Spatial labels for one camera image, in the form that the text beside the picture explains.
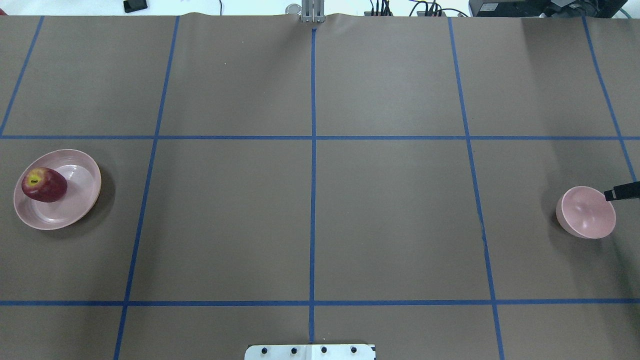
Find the aluminium frame post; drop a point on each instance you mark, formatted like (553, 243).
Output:
(312, 11)

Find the black usb hub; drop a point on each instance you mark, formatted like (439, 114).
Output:
(432, 9)
(379, 8)

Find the pink bowl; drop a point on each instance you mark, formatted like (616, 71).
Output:
(583, 212)

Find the red apple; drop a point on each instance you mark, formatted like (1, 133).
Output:
(44, 185)

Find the upper black usb hub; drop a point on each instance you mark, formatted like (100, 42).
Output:
(379, 8)

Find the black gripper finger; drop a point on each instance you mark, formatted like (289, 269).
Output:
(623, 192)

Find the lower black usb hub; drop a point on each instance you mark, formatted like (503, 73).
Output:
(432, 9)

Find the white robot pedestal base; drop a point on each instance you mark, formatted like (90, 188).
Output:
(347, 351)

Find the pink plate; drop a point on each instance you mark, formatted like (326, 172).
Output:
(84, 182)

